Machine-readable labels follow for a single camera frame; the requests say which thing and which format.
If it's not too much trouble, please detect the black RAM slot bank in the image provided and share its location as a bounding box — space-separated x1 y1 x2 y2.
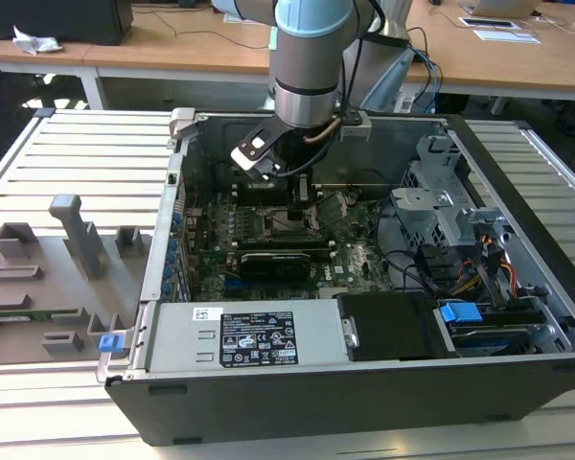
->
232 183 323 206
232 239 335 261

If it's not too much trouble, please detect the CPU socket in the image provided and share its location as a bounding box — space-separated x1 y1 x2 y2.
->
261 208 327 242

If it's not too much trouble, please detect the orange yellow red wire bundle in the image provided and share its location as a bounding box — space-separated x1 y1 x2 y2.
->
453 233 518 299

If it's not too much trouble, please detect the white framed tablet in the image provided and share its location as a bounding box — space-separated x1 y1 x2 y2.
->
458 16 524 31

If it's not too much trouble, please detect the green motherboard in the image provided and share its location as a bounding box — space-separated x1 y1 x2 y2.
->
181 185 400 304

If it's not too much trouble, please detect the white paper sheet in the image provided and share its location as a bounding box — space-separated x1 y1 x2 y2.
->
472 28 541 45

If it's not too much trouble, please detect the silver laptop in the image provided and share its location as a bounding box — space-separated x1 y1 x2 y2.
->
459 0 543 16

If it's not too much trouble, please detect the black plastic shroud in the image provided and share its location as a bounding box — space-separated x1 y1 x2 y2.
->
337 292 436 361

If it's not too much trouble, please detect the thin black desk cable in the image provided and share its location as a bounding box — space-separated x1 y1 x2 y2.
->
132 3 227 38

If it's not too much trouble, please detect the hard disk in blue carrier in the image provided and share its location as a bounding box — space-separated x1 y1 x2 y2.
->
433 299 548 358

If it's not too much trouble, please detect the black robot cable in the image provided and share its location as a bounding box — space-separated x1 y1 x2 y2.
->
275 0 387 179

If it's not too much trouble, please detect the metal socket cover frame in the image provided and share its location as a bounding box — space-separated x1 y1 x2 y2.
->
309 190 352 231

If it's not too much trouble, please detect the black box on desk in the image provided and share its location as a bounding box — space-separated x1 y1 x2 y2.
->
0 0 134 47

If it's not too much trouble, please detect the grey parts rack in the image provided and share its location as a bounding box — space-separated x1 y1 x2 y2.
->
0 194 155 370

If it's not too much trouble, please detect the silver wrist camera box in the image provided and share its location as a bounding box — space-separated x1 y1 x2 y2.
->
338 110 373 143

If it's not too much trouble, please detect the blue cable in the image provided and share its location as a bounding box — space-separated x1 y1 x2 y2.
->
411 45 445 114

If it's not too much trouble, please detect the black graphics card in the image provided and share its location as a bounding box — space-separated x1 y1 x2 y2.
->
239 250 312 285

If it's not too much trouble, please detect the black internal cable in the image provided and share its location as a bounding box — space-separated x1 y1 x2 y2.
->
377 199 443 293

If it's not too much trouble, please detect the metal drive cage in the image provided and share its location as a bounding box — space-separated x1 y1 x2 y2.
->
390 133 514 251

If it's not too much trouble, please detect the black open PC case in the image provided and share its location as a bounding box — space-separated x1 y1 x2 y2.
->
95 107 575 449

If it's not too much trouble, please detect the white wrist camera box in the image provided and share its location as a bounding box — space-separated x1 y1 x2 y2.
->
229 119 286 182

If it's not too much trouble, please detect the blue case latch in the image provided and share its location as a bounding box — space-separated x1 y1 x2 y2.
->
98 333 128 358

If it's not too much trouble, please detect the green RAM stick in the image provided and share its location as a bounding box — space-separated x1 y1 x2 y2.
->
0 310 81 324

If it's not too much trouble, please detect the crumpled white paper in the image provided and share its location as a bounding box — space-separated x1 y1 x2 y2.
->
11 24 64 55

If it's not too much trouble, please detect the silver power supply with label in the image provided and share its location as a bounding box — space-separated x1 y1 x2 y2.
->
146 300 352 375

